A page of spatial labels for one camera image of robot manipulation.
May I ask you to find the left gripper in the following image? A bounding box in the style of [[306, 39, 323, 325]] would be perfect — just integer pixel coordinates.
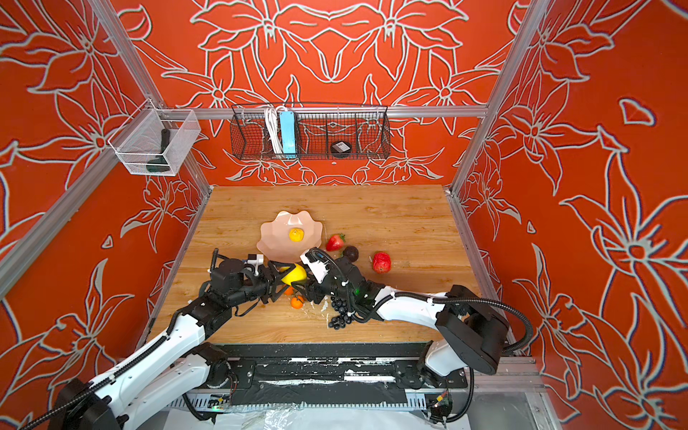
[[226, 261, 297, 310]]

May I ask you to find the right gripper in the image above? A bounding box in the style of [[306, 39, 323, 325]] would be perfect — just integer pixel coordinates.
[[294, 264, 359, 303]]

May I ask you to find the large yellow lemon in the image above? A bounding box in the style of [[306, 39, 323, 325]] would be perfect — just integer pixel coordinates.
[[281, 264, 308, 286]]

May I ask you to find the red strawberry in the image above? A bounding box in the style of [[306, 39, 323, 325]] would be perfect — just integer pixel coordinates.
[[325, 234, 346, 252]]

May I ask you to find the pink scalloped fruit bowl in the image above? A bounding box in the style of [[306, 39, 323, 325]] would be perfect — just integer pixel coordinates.
[[256, 211, 324, 263]]

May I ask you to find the small yellow fruit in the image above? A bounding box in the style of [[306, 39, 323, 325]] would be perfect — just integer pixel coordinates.
[[288, 228, 305, 243]]

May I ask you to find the red apple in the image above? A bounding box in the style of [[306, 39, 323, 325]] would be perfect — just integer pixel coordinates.
[[372, 252, 392, 273]]

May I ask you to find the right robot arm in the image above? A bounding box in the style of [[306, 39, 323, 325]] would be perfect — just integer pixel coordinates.
[[300, 248, 535, 377]]

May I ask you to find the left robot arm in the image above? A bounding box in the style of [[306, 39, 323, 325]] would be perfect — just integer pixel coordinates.
[[27, 253, 307, 429]]

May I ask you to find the small orange tangerine lower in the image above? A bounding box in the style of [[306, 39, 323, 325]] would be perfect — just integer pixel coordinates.
[[290, 296, 305, 309]]

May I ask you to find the dark grape bunch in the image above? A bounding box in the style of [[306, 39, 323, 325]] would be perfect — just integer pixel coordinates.
[[328, 296, 353, 330]]

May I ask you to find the dark purple mangosteen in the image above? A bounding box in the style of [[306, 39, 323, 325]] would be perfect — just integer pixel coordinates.
[[342, 245, 359, 263]]

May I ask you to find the black round device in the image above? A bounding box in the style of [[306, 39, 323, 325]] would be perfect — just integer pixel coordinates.
[[330, 141, 352, 159]]

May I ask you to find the light blue box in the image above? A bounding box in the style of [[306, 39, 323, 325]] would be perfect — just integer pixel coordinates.
[[279, 110, 297, 158]]

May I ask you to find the dark green brush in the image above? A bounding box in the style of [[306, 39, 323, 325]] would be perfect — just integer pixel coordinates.
[[146, 128, 171, 173]]

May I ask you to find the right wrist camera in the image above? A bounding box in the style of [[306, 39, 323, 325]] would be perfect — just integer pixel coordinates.
[[306, 256, 331, 284]]

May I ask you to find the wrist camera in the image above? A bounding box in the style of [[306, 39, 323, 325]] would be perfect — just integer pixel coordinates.
[[245, 254, 264, 276], [306, 256, 331, 284]]

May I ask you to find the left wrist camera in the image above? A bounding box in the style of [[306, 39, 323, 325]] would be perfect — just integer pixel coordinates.
[[245, 254, 264, 276]]

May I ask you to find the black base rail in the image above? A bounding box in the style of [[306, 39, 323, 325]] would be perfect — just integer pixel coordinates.
[[188, 343, 470, 411]]

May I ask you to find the black wire wall basket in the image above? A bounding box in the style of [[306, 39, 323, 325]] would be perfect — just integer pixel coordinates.
[[229, 103, 392, 161]]

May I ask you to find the white coiled cable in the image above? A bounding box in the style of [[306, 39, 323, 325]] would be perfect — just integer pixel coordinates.
[[264, 106, 283, 157]]

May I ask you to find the clear plastic wall bin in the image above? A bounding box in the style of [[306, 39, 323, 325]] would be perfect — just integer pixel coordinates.
[[107, 100, 201, 177]]

